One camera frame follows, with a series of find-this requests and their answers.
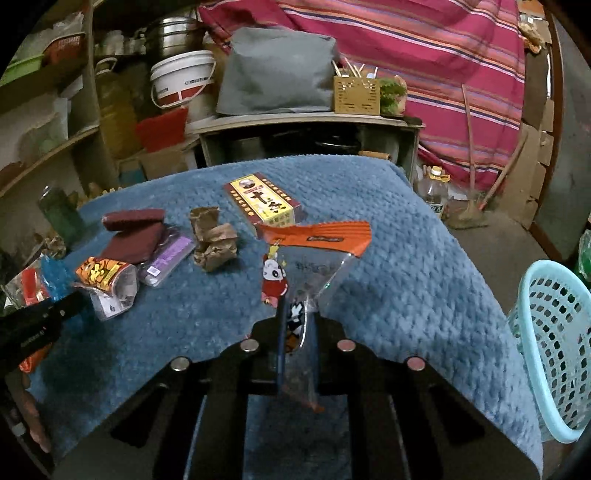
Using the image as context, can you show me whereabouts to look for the broom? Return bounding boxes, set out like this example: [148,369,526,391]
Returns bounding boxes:
[450,83,530,230]

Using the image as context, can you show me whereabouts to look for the clear bottle with yellow cap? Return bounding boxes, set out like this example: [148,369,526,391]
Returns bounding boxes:
[422,165,452,220]

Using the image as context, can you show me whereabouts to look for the red packet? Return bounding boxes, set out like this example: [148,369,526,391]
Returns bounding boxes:
[17,268,51,308]

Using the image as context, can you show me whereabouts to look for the yellow chopstick holder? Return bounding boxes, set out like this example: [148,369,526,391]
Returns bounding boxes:
[333,76,382,116]

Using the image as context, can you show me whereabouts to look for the wooden shelf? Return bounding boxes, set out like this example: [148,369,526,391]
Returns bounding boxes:
[0,0,122,241]

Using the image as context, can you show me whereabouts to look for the clear bag with orange header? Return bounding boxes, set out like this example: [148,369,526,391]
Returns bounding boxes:
[255,220,373,414]

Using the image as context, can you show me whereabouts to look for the wooden cabinet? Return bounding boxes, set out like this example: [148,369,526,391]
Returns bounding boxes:
[188,112,426,174]

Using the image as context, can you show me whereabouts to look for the yellow and red long box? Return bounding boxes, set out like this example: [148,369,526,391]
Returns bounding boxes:
[225,172,305,230]

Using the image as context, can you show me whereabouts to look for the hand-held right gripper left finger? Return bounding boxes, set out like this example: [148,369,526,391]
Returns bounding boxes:
[52,300,290,480]

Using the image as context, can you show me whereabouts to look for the bag of green vegetables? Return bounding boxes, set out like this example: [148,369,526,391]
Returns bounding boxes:
[378,76,410,116]

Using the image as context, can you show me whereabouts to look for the white plastic bucket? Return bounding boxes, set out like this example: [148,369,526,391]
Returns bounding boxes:
[150,50,218,110]

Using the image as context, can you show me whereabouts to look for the green plastic basin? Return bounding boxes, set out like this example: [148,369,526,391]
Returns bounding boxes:
[0,52,47,88]

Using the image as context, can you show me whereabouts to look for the crumpled brown paper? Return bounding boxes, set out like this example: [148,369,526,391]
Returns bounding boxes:
[189,206,221,241]
[193,223,239,273]

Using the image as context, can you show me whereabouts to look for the red mesh basket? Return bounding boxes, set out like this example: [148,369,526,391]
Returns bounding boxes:
[43,32,87,64]

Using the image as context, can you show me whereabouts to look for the orange and yellow snack packet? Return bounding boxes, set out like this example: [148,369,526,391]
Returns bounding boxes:
[76,256,140,322]

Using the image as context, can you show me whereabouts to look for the blue knitted blanket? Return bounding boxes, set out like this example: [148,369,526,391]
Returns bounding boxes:
[25,154,544,474]

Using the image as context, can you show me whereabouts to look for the yellow oil bottle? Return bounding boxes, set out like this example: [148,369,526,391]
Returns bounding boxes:
[94,57,140,160]

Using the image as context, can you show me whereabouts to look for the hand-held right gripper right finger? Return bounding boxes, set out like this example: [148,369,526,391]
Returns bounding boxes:
[307,310,542,480]

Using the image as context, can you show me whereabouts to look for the red plastic basket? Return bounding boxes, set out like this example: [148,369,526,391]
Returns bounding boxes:
[134,108,190,153]

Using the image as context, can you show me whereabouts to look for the maroon packet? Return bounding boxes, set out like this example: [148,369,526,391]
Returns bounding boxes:
[102,209,166,232]
[99,222,165,265]

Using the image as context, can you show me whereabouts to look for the blue crinkled packet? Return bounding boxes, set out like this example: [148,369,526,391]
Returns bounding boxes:
[40,254,75,302]

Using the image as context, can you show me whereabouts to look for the red striped cloth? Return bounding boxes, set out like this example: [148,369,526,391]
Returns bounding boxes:
[198,0,528,191]

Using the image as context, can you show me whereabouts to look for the clear packet with purple label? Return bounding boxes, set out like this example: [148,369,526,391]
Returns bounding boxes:
[138,226,197,288]

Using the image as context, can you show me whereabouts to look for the grey cloth cover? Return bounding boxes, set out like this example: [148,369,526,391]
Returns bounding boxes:
[215,27,341,116]

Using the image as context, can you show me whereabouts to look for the light blue plastic basket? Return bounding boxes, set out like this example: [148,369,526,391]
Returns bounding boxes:
[507,259,591,445]

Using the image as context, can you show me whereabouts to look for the clear plastic cup with greens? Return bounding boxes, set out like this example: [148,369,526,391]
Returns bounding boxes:
[37,185,86,246]

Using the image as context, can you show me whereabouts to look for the cardboard pieces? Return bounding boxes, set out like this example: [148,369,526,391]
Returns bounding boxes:
[512,99,556,228]

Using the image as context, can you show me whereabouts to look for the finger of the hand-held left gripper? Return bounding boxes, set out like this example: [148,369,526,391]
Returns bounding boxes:
[50,291,89,325]

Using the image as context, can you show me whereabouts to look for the metal pot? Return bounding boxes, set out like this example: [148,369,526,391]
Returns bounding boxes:
[144,16,205,52]

